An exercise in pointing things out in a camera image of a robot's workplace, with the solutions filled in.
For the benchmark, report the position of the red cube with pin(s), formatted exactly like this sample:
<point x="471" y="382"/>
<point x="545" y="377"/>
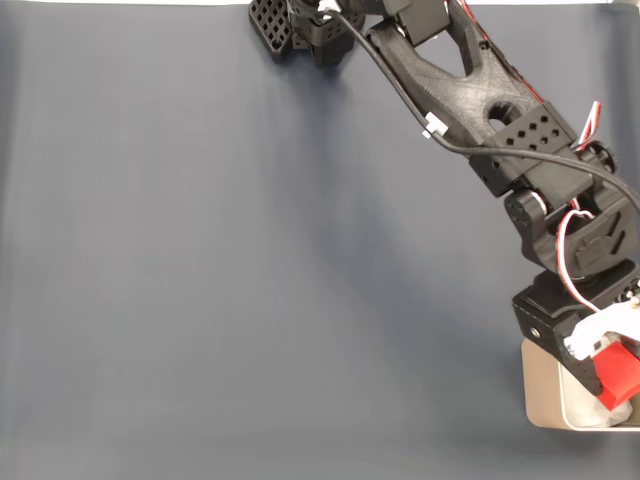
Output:
<point x="620" y="375"/>

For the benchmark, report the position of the white crumpled tissue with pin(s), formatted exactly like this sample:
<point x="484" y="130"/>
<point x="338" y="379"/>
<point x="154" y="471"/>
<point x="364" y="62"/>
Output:
<point x="585" y="412"/>

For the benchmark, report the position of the beige metal box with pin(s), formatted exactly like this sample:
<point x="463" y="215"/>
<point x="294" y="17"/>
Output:
<point x="540" y="395"/>

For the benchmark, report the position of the grey-blue table mat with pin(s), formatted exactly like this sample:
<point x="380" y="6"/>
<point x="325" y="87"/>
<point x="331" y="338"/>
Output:
<point x="200" y="250"/>

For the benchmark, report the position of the camera board on white mount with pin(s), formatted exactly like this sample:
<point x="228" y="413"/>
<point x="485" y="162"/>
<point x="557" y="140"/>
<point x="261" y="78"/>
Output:
<point x="590" y="332"/>

